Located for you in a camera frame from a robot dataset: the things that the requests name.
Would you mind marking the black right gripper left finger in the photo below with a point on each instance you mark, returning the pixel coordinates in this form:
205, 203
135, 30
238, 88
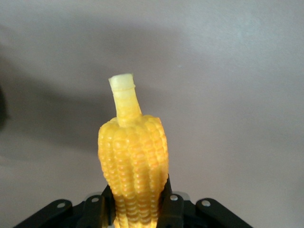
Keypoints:
98, 209

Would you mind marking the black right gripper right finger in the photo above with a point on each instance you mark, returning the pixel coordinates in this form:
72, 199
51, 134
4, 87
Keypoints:
172, 204

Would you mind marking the yellow corn cob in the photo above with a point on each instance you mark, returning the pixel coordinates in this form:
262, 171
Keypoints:
133, 166

